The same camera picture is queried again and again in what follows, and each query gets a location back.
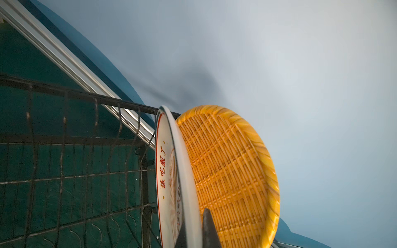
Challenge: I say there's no white plate orange sunburst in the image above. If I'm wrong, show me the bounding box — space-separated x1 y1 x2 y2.
155 106 203 248

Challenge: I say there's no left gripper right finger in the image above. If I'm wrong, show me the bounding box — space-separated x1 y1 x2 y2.
203 208 222 248

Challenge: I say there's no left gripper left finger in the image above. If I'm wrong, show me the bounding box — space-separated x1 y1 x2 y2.
174 224 188 248

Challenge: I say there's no black wire dish rack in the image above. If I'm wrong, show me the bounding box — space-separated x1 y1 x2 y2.
1 74 162 248

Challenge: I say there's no yellow woven wicker plate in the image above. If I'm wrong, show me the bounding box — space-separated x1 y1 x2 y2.
176 105 280 248

